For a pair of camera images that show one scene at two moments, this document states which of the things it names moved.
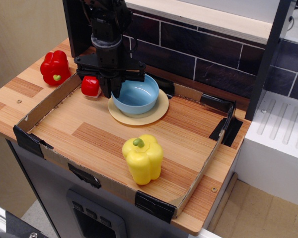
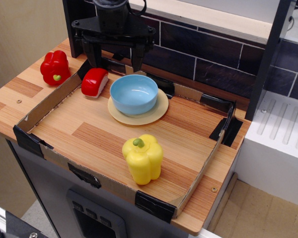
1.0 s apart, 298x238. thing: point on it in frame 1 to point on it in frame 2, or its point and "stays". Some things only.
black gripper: [106, 62] to [113, 22]
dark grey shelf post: [278, 29] stays
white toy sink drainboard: [273, 156] stays
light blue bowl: [137, 97] stays
